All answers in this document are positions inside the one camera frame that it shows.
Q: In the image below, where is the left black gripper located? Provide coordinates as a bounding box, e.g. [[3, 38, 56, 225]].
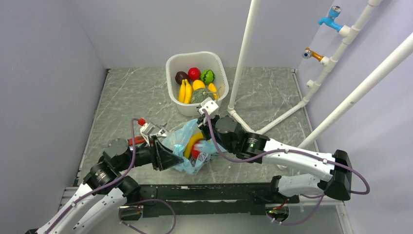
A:
[[117, 135, 184, 171]]

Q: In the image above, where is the light blue plastic bag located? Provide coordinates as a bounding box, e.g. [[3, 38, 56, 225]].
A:
[[162, 119, 219, 175]]

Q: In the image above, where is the red fake pomegranate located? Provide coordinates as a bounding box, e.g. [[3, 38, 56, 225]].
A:
[[190, 143, 201, 160]]

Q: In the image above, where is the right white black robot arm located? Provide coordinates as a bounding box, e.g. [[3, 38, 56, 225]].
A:
[[197, 115, 352, 202]]

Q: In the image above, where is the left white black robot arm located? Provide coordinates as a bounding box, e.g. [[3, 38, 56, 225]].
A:
[[27, 136, 183, 234]]

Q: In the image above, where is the grey green fake melon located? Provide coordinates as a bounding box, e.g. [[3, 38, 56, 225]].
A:
[[190, 88, 215, 104]]

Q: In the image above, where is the small yellow fake fruit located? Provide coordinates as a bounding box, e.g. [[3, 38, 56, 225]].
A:
[[207, 83, 219, 100]]

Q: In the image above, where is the yellow fake banana bunch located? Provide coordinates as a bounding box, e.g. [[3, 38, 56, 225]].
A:
[[178, 79, 193, 104]]

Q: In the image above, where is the orange yellow fake mango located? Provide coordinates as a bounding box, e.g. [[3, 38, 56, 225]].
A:
[[192, 79, 206, 91]]

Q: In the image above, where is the green fake watermelon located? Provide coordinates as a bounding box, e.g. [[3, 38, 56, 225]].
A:
[[200, 69, 215, 85]]

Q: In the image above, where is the red fake apple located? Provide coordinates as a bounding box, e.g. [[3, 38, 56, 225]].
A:
[[188, 67, 201, 81]]

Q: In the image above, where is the dark brown fake fruit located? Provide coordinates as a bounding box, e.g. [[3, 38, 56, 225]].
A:
[[175, 71, 189, 85]]

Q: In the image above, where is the white plastic basket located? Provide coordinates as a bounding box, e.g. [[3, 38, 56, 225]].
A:
[[166, 51, 229, 117]]

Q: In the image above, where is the orange brass tap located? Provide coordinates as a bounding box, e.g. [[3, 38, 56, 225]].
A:
[[302, 47, 324, 62]]

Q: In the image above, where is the blue plastic tap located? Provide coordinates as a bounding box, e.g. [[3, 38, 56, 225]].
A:
[[318, 6, 343, 32]]

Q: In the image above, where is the diagonal white pipe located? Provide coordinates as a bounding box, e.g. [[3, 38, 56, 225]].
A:
[[299, 34, 413, 148]]

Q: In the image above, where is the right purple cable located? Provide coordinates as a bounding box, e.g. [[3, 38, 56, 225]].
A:
[[202, 110, 371, 227]]

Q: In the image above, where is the purple cable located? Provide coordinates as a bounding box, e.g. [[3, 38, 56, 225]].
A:
[[202, 110, 371, 227], [43, 118, 176, 234]]

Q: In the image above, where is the red handled adjustable wrench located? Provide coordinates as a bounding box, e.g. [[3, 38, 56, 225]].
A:
[[128, 122, 170, 146]]

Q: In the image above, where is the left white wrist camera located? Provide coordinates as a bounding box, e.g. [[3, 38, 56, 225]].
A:
[[137, 118, 167, 143]]

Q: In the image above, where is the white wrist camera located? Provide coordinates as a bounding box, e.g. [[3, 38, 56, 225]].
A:
[[198, 97, 219, 117], [137, 118, 167, 143]]

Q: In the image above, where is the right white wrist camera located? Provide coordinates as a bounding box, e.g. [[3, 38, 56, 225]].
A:
[[198, 97, 219, 117]]

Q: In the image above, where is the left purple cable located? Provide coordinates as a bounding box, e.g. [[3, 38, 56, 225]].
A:
[[43, 118, 176, 234]]

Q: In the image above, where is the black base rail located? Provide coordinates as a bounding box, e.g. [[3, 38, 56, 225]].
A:
[[119, 182, 300, 221]]

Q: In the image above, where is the white pvc pipe frame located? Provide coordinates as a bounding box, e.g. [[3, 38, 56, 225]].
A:
[[227, 0, 385, 134]]

